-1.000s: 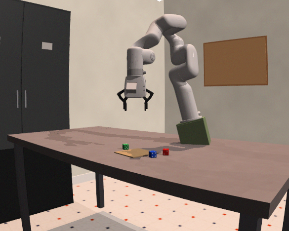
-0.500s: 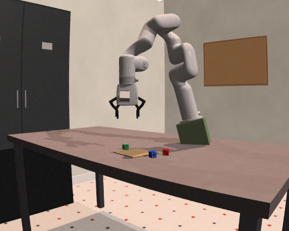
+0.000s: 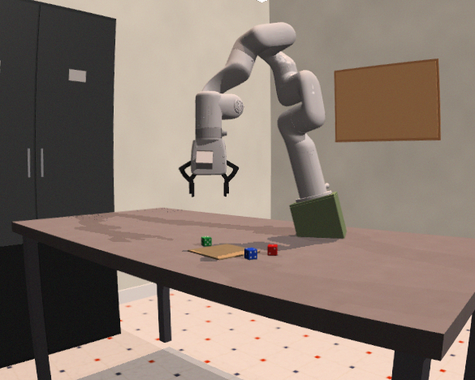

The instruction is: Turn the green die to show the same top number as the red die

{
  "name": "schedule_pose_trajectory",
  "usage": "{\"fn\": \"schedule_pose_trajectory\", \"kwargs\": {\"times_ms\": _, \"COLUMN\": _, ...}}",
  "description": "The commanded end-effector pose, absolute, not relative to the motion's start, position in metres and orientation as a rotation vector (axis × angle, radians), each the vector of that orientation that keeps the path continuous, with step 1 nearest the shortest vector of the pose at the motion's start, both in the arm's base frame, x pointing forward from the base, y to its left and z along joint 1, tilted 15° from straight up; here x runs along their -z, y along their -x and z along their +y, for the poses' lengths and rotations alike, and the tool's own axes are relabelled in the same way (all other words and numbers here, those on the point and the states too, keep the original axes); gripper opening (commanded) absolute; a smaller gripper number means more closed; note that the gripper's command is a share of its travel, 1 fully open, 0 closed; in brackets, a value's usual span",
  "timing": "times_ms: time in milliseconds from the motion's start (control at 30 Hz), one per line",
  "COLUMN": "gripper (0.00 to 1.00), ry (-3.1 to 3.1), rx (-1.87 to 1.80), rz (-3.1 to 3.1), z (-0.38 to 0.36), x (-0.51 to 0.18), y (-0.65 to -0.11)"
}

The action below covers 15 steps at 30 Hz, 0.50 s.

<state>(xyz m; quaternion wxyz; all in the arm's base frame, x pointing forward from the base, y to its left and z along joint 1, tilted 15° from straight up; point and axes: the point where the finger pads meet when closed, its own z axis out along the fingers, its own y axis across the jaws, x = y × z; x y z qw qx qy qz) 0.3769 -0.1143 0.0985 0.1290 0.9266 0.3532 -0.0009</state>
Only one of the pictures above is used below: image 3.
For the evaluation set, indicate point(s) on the orange flat mat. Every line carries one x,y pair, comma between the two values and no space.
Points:
219,252

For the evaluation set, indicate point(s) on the blue die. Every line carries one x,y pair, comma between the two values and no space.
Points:
250,253

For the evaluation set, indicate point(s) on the red die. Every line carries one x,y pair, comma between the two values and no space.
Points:
272,250

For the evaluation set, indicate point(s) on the green die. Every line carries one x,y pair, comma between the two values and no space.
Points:
206,241

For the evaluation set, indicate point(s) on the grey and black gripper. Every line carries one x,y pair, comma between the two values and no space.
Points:
220,162

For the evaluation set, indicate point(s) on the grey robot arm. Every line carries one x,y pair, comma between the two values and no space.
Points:
267,41

